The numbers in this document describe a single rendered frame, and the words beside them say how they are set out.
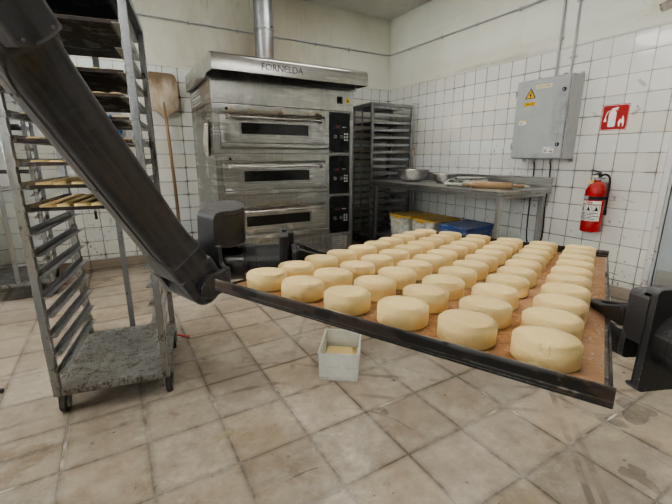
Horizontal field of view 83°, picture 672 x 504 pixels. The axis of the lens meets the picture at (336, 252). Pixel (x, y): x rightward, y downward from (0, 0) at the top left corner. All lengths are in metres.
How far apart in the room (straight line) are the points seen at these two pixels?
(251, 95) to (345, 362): 2.68
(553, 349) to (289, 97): 3.82
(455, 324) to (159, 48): 4.64
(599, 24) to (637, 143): 1.04
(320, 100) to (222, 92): 0.99
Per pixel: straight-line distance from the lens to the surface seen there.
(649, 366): 0.47
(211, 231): 0.58
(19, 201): 1.94
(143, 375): 2.11
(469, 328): 0.34
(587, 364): 0.37
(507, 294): 0.45
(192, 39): 4.91
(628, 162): 3.90
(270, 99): 3.95
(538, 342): 0.33
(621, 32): 4.10
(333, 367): 2.10
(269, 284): 0.46
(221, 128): 3.74
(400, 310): 0.36
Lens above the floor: 1.16
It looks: 14 degrees down
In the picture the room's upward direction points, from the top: straight up
